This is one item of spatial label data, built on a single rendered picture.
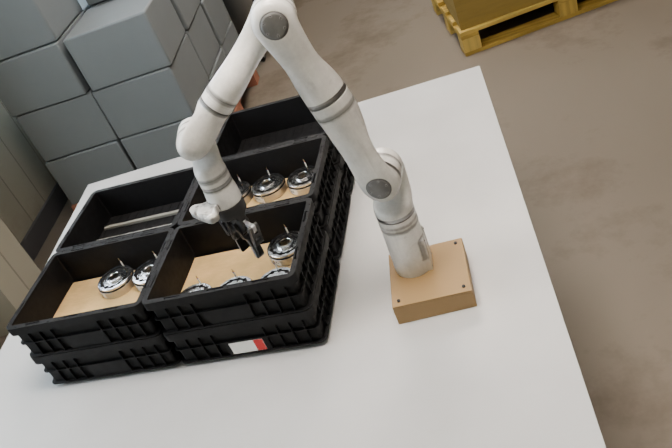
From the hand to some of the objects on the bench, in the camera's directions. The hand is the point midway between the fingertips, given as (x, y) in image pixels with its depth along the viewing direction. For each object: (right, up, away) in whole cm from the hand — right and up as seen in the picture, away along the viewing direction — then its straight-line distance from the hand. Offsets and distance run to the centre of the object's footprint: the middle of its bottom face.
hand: (250, 247), depth 172 cm
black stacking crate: (-36, -27, +32) cm, 55 cm away
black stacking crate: (+5, -1, +45) cm, 45 cm away
